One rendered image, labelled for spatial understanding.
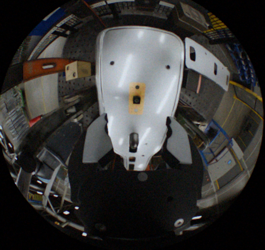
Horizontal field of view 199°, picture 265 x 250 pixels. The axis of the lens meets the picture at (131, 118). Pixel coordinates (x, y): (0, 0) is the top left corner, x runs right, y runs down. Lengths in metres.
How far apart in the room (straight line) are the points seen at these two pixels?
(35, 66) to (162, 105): 0.28
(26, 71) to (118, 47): 0.18
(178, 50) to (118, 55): 0.15
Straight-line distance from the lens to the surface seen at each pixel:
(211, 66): 0.32
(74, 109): 0.18
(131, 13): 0.27
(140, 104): 0.19
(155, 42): 0.21
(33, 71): 0.16
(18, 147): 0.15
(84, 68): 0.18
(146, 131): 0.24
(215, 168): 8.33
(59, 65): 0.18
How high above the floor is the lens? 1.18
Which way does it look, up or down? 58 degrees down
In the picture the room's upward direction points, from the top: 175 degrees counter-clockwise
